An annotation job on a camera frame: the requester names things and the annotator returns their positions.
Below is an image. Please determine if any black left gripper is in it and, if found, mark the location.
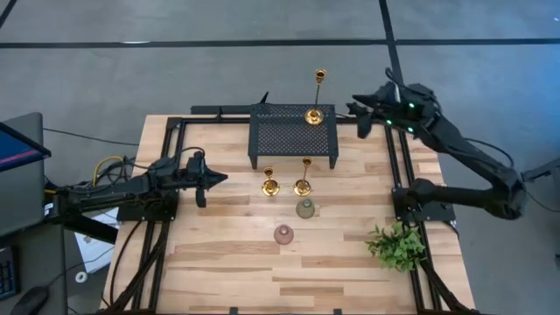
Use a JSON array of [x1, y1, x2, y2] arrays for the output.
[[186, 169, 229, 209]]

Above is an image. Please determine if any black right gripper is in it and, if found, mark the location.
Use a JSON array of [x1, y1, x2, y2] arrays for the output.
[[346, 92, 413, 139]]

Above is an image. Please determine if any short brass candlestick holder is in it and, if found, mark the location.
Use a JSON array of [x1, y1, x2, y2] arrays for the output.
[[261, 166, 281, 198]]

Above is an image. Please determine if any medium brass candlestick holder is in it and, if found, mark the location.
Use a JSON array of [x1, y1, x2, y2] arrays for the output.
[[293, 156, 314, 198]]

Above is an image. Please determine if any pink ribbed glass vase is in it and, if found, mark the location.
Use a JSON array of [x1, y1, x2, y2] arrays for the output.
[[273, 224, 295, 246]]

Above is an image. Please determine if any green ribbed glass vase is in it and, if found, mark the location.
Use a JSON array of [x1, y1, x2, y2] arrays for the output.
[[295, 198, 316, 220]]

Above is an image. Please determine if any tall brass candlestick holder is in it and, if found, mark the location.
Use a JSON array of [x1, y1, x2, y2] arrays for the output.
[[304, 68, 327, 127]]

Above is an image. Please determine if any black perforated metal stand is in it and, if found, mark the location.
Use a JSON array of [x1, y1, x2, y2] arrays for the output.
[[248, 103, 340, 171]]

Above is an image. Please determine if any black support beam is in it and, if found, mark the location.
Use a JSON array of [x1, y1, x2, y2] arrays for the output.
[[65, 212, 119, 245]]

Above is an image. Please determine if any white paper sheet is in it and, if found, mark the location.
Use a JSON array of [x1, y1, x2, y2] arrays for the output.
[[73, 207, 120, 275]]

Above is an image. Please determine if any green plant in white pot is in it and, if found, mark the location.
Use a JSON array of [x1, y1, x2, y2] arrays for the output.
[[365, 220, 427, 274]]

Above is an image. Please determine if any dark grey metal stand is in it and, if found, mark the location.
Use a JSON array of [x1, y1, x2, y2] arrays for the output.
[[520, 157, 560, 183]]

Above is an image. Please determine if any dark grey desk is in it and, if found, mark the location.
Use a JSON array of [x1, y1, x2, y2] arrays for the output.
[[0, 222, 69, 315]]

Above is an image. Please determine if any monitor with blue screen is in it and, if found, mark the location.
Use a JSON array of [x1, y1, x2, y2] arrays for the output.
[[0, 121, 53, 174]]

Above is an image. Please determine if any black computer mouse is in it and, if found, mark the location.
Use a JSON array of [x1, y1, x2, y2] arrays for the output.
[[10, 286, 50, 315]]

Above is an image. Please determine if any black keyboard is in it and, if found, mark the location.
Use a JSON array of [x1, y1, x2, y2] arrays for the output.
[[0, 247, 21, 301]]

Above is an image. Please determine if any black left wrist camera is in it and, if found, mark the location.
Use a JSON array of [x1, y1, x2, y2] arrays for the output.
[[186, 150, 207, 174]]

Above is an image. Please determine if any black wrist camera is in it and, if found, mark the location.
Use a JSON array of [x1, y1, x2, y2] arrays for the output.
[[186, 150, 207, 174], [382, 80, 406, 104]]

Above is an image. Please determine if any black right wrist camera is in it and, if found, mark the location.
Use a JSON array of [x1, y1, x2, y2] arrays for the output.
[[382, 80, 406, 104]]

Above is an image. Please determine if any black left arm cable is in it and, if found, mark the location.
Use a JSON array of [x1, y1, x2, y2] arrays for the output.
[[173, 146, 207, 168]]

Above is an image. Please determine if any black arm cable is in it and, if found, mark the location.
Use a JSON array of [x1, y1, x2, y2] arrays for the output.
[[463, 137, 515, 170], [173, 146, 207, 168]]

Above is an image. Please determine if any black aluminium table frame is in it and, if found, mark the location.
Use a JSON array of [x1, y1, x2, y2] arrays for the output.
[[100, 91, 482, 315]]

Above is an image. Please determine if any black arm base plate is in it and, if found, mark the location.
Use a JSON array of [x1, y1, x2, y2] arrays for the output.
[[391, 185, 457, 223], [116, 188, 179, 222]]

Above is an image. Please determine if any yellow cable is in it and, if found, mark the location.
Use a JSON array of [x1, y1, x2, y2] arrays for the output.
[[92, 156, 126, 187]]

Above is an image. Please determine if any thin black floor cable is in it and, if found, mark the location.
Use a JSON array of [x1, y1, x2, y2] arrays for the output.
[[42, 127, 140, 147]]

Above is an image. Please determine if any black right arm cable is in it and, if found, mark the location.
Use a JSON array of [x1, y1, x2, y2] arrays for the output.
[[463, 137, 515, 170]]

